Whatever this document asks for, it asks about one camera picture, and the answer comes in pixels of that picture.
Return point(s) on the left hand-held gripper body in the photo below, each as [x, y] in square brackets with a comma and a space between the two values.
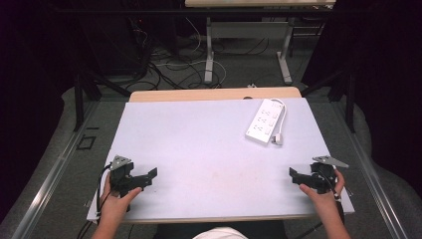
[120, 172]

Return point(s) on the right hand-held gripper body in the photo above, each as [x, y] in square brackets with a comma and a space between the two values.
[323, 176]

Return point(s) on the person's right hand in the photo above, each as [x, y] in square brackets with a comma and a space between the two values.
[326, 202]

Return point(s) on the person's left hand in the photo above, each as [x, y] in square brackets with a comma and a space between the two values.
[114, 207]

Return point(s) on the white power plug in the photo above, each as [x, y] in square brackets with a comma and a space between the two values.
[278, 139]

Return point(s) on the white table mat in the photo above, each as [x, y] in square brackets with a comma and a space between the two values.
[205, 149]

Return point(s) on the white power strip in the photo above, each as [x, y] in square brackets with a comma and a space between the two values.
[263, 121]

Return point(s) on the black metal stand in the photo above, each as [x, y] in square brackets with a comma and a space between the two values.
[79, 99]
[350, 99]

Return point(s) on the person's white shirt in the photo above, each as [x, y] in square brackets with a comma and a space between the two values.
[220, 233]

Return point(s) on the dark equipment cabinet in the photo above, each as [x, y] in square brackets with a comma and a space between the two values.
[112, 43]

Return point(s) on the white-legged background desk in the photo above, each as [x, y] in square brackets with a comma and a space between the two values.
[249, 30]

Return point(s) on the aluminium floor rail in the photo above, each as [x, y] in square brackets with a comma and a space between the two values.
[371, 179]
[49, 182]

